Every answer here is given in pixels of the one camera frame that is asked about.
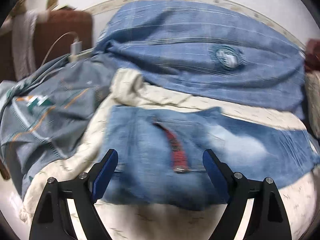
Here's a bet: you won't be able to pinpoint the white charger cable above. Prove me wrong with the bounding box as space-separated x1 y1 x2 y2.
41 31 78 67

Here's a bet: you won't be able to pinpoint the red woven strap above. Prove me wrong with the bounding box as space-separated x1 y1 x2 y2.
152 122 190 174

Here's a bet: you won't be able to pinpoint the white knit towel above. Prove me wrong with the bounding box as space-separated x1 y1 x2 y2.
11 10 50 80

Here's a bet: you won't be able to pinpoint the white charger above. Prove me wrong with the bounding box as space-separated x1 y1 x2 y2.
69 39 83 62

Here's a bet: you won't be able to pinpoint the reddish brown object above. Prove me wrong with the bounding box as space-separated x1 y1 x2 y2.
304 38 320 72

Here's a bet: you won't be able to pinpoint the cream leaf print bedsheet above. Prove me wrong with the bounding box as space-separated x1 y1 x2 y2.
19 69 320 240

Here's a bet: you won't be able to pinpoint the white power strip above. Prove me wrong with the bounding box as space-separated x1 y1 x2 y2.
68 49 95 62

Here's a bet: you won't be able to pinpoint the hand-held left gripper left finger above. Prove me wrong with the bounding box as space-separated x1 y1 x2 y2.
29 149 119 240

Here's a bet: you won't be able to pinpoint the blue denim pants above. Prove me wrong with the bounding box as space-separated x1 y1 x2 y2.
101 105 320 212

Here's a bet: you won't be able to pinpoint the brown headboard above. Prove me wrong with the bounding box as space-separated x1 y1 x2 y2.
0 6 93 82

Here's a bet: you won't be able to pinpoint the blue plaid quilt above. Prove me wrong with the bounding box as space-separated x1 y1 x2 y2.
94 0 307 120

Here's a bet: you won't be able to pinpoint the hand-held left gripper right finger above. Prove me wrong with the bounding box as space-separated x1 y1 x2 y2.
202 149 292 240

